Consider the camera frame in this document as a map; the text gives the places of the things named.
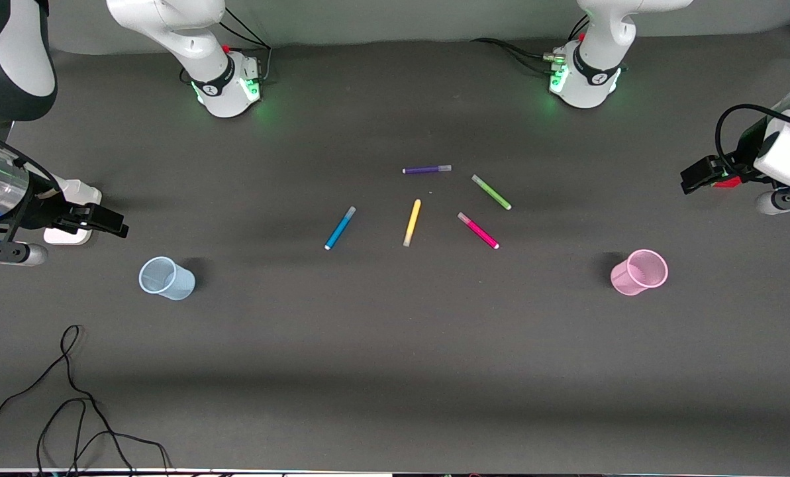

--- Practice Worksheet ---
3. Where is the pink marker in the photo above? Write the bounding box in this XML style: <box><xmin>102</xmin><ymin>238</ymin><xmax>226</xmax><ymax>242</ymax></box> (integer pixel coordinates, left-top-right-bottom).
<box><xmin>457</xmin><ymin>212</ymin><xmax>501</xmax><ymax>250</ymax></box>

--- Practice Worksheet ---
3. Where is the blue marker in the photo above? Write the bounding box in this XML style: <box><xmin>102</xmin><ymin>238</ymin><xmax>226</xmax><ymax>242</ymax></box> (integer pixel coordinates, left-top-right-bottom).
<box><xmin>324</xmin><ymin>206</ymin><xmax>357</xmax><ymax>251</ymax></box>

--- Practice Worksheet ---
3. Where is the translucent blue plastic cup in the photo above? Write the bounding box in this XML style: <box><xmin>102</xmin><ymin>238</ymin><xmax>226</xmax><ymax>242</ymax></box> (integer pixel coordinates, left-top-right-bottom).
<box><xmin>138</xmin><ymin>256</ymin><xmax>196</xmax><ymax>301</ymax></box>

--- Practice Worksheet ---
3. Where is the translucent pink plastic cup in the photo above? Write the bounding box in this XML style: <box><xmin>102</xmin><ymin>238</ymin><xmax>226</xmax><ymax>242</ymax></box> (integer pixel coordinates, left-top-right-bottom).
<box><xmin>611</xmin><ymin>249</ymin><xmax>669</xmax><ymax>296</ymax></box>

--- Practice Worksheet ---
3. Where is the green marker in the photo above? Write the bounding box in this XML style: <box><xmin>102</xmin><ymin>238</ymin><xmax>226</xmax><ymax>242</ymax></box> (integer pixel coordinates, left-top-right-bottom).
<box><xmin>471</xmin><ymin>174</ymin><xmax>513</xmax><ymax>211</ymax></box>

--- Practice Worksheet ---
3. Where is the yellow marker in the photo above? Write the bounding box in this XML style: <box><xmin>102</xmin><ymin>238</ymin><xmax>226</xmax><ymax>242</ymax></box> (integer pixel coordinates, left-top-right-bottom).
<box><xmin>403</xmin><ymin>199</ymin><xmax>422</xmax><ymax>248</ymax></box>

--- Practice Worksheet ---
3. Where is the black left arm wrist cable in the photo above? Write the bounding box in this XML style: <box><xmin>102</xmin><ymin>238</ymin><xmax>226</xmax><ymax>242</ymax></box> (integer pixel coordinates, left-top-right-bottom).
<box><xmin>715</xmin><ymin>104</ymin><xmax>787</xmax><ymax>181</ymax></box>

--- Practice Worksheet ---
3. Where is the thin black table cable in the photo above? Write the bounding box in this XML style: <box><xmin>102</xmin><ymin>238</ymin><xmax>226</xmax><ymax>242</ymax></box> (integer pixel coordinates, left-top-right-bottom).
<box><xmin>0</xmin><ymin>325</ymin><xmax>171</xmax><ymax>476</ymax></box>

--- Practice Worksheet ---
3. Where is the black left arm base cable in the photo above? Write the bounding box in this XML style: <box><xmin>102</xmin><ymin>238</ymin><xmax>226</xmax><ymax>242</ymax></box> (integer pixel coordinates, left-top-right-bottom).
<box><xmin>470</xmin><ymin>13</ymin><xmax>591</xmax><ymax>75</ymax></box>

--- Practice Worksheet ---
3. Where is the black arm base cable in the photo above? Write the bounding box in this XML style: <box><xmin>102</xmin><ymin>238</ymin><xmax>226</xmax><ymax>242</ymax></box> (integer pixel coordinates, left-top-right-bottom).
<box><xmin>219</xmin><ymin>7</ymin><xmax>273</xmax><ymax>84</ymax></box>
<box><xmin>470</xmin><ymin>13</ymin><xmax>591</xmax><ymax>75</ymax></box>

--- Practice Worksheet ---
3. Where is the black right arm base cable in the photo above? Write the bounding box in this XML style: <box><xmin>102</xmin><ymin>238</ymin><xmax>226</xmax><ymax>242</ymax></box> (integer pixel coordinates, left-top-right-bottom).
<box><xmin>219</xmin><ymin>7</ymin><xmax>273</xmax><ymax>84</ymax></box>

